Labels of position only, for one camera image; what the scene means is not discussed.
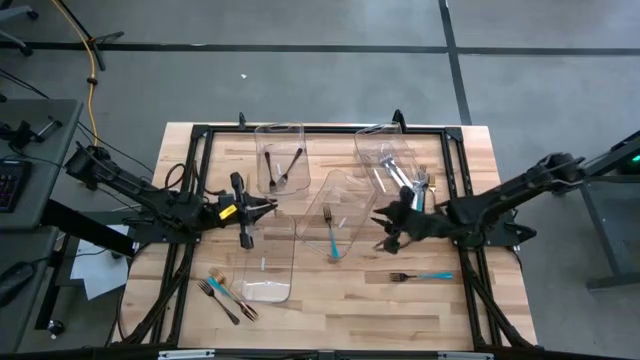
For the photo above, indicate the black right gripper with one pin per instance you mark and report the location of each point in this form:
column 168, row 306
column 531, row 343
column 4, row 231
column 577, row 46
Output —
column 425, row 225

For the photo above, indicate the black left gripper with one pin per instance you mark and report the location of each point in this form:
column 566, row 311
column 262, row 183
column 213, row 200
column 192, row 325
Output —
column 220, row 212

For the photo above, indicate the clear plastic bin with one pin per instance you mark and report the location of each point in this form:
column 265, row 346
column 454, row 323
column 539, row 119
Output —
column 370, row 145
column 350, row 200
column 270, row 280
column 290, row 135

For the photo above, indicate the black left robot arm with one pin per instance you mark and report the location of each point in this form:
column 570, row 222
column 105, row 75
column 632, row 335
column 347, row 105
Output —
column 150, row 200

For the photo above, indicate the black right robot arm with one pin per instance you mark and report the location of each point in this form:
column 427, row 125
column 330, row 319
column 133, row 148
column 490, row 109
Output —
column 500, row 195

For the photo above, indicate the white paper sheets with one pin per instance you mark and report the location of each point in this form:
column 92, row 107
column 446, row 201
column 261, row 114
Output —
column 100, row 272

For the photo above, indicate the black stand foot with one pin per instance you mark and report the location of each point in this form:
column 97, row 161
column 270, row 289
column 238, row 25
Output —
column 85, row 227

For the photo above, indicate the grey metal stand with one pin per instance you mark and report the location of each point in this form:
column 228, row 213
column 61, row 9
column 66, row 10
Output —
column 600, row 240

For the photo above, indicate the grey desk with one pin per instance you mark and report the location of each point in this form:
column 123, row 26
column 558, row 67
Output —
column 25, row 320
column 50, row 150

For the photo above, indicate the black tripod stand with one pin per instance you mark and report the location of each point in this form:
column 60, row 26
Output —
column 107, row 36

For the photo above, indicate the black caster wheel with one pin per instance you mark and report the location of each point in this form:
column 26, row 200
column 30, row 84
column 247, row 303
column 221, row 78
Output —
column 56, row 328

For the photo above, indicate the black keyboard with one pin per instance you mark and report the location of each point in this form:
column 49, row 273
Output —
column 12, row 185

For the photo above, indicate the black clamp tool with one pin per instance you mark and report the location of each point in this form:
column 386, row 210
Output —
column 22, row 134

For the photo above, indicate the black computer mouse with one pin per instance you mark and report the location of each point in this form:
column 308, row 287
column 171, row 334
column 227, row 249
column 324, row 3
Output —
column 15, row 280

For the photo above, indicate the grey office chair base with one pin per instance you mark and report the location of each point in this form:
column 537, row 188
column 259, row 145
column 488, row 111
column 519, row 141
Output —
column 20, row 11

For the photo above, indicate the silver bracket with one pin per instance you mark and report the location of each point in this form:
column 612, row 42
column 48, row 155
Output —
column 465, row 355
column 185, row 354

